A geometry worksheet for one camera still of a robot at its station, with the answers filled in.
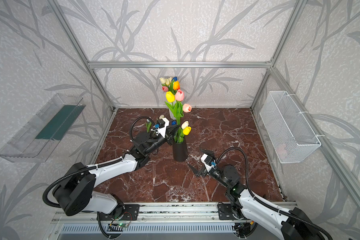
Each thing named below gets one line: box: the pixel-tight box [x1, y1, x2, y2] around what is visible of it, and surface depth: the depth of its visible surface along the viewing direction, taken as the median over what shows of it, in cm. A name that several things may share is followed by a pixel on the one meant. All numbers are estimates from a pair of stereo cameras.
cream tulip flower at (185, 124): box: [181, 120, 189, 130], surface depth 75 cm
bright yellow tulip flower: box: [183, 126, 192, 136], surface depth 72 cm
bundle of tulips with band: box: [159, 76, 192, 143], surface depth 68 cm
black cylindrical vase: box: [172, 138, 188, 162], surface depth 88 cm
